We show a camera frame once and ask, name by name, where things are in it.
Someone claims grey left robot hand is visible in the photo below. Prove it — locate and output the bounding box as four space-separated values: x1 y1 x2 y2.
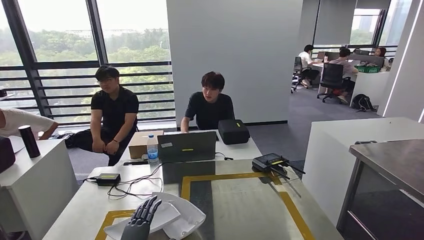
120 195 164 240

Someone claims white curved shell part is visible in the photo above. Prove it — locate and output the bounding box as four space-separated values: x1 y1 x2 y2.
103 200 182 240
151 191 207 240

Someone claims steel workbench with yellow tape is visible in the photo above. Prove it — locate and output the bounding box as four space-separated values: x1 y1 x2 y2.
42 158 345 240

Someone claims black power adapter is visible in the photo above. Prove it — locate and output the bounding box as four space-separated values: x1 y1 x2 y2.
96 172 122 187

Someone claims clear water bottle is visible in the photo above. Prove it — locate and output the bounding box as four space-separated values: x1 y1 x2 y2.
146 134 160 166

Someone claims cardboard box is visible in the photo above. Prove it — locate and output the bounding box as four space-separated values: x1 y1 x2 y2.
128 130 165 160

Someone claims white table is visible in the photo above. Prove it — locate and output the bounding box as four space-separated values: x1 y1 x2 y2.
301 116 424 228
0 138 81 240
117 129 263 167

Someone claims grey laptop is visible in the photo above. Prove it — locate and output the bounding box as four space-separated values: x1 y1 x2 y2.
156 131 218 164

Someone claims person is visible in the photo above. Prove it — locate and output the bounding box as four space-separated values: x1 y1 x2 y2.
179 71 236 134
374 46 390 69
328 47 360 105
0 107 61 141
297 44 321 90
64 64 140 167

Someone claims black hard case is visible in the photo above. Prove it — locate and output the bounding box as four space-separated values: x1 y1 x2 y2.
217 119 251 146

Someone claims black tumbler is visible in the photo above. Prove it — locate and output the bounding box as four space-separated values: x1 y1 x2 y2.
17 124 42 159

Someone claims black remote controller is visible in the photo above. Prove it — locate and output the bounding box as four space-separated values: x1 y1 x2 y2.
251 152 307 181

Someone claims dark bag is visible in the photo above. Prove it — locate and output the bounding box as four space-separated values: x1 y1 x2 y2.
0 136 17 174

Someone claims black window railing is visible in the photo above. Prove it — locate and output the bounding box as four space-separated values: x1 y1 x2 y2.
0 60 176 127

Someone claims black office chair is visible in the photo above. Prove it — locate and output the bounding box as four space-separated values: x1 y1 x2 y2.
316 62 345 104
290 56 304 94

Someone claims black backpack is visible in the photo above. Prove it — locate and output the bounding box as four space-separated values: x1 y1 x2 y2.
351 93 378 113

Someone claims white desk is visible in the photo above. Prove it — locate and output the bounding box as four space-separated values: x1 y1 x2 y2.
311 61 391 108

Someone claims green plastic crate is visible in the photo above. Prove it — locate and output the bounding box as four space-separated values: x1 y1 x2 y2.
355 64 382 74

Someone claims black adapter cable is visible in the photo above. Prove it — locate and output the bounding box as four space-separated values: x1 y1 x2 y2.
82 162 165 200

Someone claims black laptop cable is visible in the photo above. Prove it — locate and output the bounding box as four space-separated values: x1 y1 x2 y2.
215 151 234 162

